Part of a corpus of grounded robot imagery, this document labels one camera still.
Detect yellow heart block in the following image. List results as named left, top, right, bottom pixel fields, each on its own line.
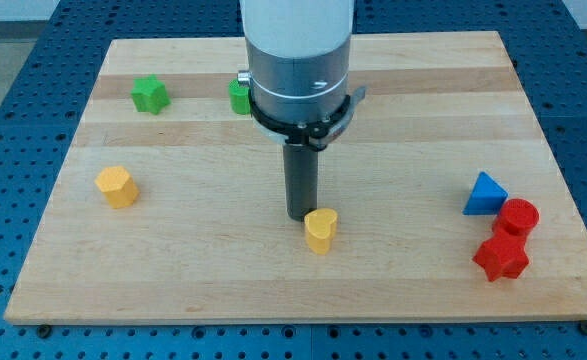
left=304, top=208, right=339, bottom=255

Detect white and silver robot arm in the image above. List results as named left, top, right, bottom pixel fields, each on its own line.
left=240, top=0, right=355, bottom=124

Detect green star block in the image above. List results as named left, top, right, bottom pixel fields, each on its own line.
left=130, top=74, right=171, bottom=115

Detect red star block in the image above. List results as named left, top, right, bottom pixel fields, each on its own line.
left=473, top=232, right=529, bottom=282

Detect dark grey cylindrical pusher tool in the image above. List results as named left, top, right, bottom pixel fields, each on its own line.
left=283, top=145, right=318, bottom=222

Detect green cylinder block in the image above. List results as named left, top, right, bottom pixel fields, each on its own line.
left=228, top=79, right=251, bottom=115

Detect wooden board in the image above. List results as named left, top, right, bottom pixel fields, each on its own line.
left=5, top=31, right=587, bottom=325

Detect yellow hexagon block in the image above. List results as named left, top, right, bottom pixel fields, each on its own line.
left=94, top=166, right=139, bottom=209

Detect blue triangle block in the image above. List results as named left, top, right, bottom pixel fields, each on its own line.
left=462, top=171, right=508, bottom=216

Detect red cylinder block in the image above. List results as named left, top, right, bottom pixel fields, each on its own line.
left=492, top=198, right=540, bottom=237

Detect black clamp ring with lever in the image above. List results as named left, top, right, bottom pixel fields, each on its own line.
left=247, top=85, right=367, bottom=153

